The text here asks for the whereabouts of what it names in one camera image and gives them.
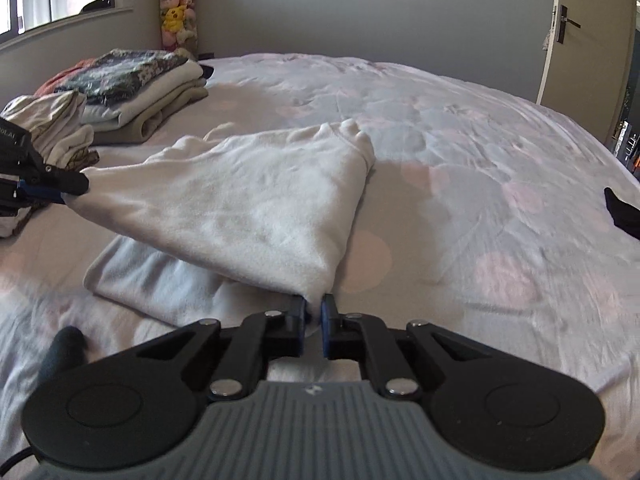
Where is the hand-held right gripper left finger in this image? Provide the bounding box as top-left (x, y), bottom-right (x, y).
top-left (135, 294), bottom-right (307, 401)

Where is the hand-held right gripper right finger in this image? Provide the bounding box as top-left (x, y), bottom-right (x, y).
top-left (321, 292), bottom-right (488, 400)

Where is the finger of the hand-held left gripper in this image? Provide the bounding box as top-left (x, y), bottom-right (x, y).
top-left (19, 162), bottom-right (91, 206)

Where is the cream fleece sweater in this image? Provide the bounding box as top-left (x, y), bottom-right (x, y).
top-left (65, 119), bottom-right (377, 326)

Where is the pile of crumpled light clothes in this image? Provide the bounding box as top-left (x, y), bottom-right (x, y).
top-left (0, 91), bottom-right (101, 238)

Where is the folded pink cloth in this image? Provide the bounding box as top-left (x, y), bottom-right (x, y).
top-left (34, 57), bottom-right (101, 97)

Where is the folded olive towel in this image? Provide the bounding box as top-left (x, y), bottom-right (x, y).
top-left (92, 85), bottom-right (209, 146)

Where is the folded dark floral garment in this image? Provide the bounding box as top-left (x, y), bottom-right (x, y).
top-left (52, 49), bottom-right (190, 107)

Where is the folded cream garment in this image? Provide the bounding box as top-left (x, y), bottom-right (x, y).
top-left (80, 60), bottom-right (210, 127)

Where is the dark grey cloth roll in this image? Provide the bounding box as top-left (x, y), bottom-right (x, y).
top-left (40, 326), bottom-right (87, 387)

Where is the yellow plush toy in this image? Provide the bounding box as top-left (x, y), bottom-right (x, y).
top-left (162, 5), bottom-right (189, 34)

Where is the bed with dotted sheet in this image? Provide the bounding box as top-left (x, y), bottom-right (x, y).
top-left (0, 52), bottom-right (640, 480)

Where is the black sock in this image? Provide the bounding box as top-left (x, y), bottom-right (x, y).
top-left (603, 187), bottom-right (640, 242)

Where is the shelf with small things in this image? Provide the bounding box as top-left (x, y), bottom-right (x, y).
top-left (607, 85), bottom-right (640, 177)

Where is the cream door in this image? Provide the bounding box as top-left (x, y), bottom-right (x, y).
top-left (536, 0), bottom-right (640, 107)

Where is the black cable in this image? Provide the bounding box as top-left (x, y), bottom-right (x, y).
top-left (0, 447), bottom-right (37, 480)

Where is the dark door handle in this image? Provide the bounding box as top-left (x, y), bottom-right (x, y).
top-left (552, 5), bottom-right (582, 44)

